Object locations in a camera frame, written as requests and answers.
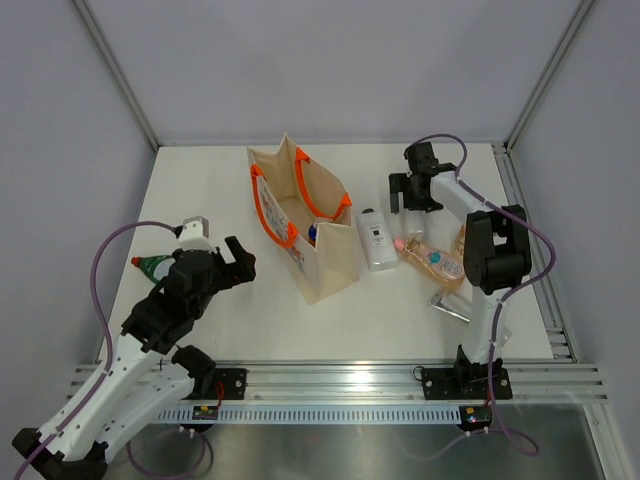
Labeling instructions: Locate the small clear white bottle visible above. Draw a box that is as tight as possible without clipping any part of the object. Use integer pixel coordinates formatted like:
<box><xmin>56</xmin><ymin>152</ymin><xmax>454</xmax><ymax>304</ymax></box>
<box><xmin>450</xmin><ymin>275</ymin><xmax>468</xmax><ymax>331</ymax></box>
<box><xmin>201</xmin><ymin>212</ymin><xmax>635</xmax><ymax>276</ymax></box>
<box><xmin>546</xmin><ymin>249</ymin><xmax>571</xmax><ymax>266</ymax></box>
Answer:
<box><xmin>402</xmin><ymin>210</ymin><xmax>425</xmax><ymax>240</ymax></box>

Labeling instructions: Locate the green dish soap bottle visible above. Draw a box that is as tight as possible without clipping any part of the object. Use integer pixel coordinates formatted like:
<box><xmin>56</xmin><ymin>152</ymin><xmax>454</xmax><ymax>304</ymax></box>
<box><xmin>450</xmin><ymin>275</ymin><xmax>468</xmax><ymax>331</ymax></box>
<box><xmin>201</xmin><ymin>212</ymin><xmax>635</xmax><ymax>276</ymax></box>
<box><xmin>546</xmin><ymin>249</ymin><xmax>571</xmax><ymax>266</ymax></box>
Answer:
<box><xmin>131</xmin><ymin>255</ymin><xmax>176</xmax><ymax>285</ymax></box>

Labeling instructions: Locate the peach round bottle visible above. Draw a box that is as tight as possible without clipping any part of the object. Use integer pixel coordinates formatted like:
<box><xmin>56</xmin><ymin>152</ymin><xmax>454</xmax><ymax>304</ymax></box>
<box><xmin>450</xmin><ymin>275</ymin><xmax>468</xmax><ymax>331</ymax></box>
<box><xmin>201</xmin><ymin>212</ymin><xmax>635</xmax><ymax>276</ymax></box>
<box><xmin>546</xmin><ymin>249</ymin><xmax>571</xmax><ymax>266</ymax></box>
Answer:
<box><xmin>451</xmin><ymin>225</ymin><xmax>466</xmax><ymax>259</ymax></box>

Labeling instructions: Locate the white rectangular lotion bottle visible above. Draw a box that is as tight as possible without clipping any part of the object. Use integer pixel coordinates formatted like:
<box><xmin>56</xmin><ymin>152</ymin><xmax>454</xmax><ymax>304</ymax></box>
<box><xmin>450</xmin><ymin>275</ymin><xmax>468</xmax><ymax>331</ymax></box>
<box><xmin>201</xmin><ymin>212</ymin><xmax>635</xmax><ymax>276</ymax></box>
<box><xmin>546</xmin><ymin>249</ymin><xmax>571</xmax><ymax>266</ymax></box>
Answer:
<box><xmin>356</xmin><ymin>208</ymin><xmax>399</xmax><ymax>272</ymax></box>

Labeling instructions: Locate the orange blue lotion bottle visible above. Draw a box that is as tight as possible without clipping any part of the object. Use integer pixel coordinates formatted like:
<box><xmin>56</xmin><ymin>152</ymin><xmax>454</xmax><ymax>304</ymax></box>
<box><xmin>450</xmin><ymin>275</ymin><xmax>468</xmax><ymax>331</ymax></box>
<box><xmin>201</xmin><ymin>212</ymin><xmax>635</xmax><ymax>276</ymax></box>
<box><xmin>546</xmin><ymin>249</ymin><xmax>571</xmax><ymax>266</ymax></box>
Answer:
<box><xmin>308</xmin><ymin>223</ymin><xmax>318</xmax><ymax>246</ymax></box>

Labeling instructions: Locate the cream canvas tote bag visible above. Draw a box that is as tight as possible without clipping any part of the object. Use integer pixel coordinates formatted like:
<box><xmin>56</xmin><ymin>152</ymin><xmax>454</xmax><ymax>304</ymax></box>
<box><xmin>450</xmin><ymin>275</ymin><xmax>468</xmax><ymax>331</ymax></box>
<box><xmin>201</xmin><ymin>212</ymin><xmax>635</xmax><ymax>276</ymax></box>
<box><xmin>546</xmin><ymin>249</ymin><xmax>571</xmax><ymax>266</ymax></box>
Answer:
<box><xmin>246</xmin><ymin>135</ymin><xmax>358</xmax><ymax>304</ymax></box>

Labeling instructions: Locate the pink baby oil bottle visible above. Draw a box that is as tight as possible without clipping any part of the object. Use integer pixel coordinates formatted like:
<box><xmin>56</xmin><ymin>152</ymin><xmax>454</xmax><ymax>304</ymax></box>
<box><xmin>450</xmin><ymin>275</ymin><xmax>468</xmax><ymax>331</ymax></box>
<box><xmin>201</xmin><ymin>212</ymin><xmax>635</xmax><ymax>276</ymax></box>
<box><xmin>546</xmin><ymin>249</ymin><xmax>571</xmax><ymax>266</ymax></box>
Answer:
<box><xmin>394</xmin><ymin>238</ymin><xmax>465</xmax><ymax>292</ymax></box>

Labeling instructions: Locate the silver cosmetic tube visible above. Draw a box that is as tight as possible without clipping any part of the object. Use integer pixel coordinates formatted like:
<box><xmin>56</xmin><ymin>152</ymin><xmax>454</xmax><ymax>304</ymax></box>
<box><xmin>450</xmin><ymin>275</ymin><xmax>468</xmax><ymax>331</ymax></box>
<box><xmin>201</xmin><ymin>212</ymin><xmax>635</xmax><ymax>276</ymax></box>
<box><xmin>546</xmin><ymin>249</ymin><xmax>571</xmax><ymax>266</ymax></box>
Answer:
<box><xmin>427</xmin><ymin>287</ymin><xmax>512</xmax><ymax>346</ymax></box>

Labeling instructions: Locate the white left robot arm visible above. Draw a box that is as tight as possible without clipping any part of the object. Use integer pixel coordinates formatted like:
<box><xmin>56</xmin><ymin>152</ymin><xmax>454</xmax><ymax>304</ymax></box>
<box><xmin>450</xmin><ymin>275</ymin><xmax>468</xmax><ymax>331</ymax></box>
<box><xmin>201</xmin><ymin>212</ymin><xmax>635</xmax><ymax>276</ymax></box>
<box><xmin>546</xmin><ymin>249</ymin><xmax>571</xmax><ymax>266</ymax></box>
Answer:
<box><xmin>12</xmin><ymin>236</ymin><xmax>256</xmax><ymax>479</ymax></box>

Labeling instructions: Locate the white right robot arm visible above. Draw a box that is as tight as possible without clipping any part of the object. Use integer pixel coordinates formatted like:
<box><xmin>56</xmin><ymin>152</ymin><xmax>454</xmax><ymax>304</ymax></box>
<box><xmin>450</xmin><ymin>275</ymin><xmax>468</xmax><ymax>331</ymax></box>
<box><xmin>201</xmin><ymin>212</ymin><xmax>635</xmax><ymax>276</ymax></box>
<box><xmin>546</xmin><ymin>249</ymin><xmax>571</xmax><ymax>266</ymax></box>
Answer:
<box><xmin>210</xmin><ymin>138</ymin><xmax>531</xmax><ymax>399</ymax></box>

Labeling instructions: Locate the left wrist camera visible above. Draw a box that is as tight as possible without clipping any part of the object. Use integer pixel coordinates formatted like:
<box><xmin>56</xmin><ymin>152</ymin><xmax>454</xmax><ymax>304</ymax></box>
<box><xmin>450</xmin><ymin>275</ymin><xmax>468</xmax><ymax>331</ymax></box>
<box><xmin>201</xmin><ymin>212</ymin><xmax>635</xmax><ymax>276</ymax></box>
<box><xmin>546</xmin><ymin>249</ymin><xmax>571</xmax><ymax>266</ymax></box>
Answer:
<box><xmin>177</xmin><ymin>216</ymin><xmax>218</xmax><ymax>253</ymax></box>

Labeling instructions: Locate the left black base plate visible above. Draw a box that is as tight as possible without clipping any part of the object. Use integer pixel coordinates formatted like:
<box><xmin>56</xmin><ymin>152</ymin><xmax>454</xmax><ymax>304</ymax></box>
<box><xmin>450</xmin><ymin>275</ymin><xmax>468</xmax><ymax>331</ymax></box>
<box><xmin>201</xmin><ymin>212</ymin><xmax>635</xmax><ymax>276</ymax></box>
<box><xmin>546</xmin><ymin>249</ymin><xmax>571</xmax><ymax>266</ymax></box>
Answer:
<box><xmin>185</xmin><ymin>368</ymin><xmax>247</xmax><ymax>401</ymax></box>

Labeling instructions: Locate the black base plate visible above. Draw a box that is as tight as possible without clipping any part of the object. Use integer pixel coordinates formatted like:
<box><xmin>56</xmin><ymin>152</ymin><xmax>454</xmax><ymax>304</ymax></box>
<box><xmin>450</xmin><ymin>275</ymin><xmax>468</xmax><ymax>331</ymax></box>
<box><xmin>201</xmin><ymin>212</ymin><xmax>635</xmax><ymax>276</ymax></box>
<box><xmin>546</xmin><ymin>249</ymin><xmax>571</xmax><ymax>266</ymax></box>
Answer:
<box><xmin>416</xmin><ymin>366</ymin><xmax>513</xmax><ymax>401</ymax></box>
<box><xmin>185</xmin><ymin>368</ymin><xmax>247</xmax><ymax>401</ymax></box>

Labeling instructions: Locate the white slotted cable duct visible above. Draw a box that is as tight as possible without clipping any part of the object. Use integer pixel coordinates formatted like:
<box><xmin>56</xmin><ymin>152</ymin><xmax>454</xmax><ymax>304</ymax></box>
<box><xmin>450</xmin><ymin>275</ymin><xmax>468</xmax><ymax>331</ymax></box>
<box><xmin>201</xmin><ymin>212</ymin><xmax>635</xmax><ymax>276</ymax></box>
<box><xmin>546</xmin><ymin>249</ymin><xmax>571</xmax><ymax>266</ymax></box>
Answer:
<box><xmin>151</xmin><ymin>404</ymin><xmax>491</xmax><ymax>425</ymax></box>

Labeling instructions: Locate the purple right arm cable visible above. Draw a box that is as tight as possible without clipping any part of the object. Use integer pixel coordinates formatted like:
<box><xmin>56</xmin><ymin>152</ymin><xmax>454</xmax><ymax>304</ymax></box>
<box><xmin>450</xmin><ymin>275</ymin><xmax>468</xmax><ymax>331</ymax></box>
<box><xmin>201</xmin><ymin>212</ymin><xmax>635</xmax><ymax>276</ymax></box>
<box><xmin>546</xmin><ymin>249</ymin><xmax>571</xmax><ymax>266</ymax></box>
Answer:
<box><xmin>399</xmin><ymin>132</ymin><xmax>559</xmax><ymax>459</ymax></box>

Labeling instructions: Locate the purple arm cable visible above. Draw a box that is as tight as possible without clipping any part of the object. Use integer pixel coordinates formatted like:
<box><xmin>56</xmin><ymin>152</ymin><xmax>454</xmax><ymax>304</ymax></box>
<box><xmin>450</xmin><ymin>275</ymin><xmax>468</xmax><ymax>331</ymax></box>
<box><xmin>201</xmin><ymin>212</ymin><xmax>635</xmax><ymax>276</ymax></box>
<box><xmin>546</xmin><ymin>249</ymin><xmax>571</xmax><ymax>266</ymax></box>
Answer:
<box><xmin>399</xmin><ymin>132</ymin><xmax>559</xmax><ymax>459</ymax></box>
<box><xmin>9</xmin><ymin>221</ymin><xmax>217</xmax><ymax>480</ymax></box>

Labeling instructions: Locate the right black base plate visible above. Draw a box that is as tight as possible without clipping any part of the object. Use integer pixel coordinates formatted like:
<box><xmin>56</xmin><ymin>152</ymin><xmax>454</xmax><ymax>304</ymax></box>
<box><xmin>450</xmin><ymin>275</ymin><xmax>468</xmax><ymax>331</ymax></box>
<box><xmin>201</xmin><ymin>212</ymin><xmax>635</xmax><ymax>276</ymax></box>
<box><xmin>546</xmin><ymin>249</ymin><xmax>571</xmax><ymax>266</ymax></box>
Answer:
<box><xmin>416</xmin><ymin>366</ymin><xmax>513</xmax><ymax>401</ymax></box>

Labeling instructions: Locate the aluminium mounting rail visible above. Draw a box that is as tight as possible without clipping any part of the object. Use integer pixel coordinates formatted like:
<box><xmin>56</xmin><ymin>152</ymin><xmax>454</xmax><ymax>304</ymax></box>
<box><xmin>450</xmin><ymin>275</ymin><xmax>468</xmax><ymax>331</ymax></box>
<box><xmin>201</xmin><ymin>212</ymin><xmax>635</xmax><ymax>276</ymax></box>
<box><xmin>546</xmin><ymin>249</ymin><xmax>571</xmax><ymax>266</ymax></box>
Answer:
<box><xmin>64</xmin><ymin>362</ymin><xmax>609</xmax><ymax>409</ymax></box>

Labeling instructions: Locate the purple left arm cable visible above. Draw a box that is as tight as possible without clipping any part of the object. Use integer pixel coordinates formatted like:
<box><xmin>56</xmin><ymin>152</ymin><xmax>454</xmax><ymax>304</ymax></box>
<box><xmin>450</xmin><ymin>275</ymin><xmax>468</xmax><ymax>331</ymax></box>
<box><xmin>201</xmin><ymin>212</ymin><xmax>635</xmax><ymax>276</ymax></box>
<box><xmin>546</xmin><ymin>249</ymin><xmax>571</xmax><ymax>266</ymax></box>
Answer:
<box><xmin>9</xmin><ymin>221</ymin><xmax>217</xmax><ymax>480</ymax></box>

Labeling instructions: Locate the left aluminium frame post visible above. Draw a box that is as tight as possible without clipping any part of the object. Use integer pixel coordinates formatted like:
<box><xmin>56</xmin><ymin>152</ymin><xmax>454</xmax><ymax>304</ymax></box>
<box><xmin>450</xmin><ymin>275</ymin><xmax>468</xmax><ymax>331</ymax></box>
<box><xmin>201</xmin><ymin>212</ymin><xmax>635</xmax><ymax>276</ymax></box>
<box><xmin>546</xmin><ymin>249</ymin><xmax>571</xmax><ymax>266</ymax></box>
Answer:
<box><xmin>69</xmin><ymin>0</ymin><xmax>162</xmax><ymax>153</ymax></box>

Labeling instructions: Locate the aluminium frame post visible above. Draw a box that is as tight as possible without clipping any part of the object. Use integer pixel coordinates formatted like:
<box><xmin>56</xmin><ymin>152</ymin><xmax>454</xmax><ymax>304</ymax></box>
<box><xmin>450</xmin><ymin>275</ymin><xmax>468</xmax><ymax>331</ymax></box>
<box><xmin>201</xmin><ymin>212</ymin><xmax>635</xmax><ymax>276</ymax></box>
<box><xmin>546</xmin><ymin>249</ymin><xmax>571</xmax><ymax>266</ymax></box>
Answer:
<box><xmin>503</xmin><ymin>0</ymin><xmax>598</xmax><ymax>153</ymax></box>
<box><xmin>69</xmin><ymin>0</ymin><xmax>162</xmax><ymax>153</ymax></box>

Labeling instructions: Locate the right aluminium frame post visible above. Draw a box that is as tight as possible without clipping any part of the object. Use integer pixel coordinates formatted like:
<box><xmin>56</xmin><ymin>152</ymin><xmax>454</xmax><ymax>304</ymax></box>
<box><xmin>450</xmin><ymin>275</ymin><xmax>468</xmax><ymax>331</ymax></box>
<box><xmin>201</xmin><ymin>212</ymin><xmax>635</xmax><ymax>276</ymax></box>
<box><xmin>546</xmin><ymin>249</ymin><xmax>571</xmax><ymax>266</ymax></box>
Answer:
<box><xmin>503</xmin><ymin>0</ymin><xmax>598</xmax><ymax>153</ymax></box>

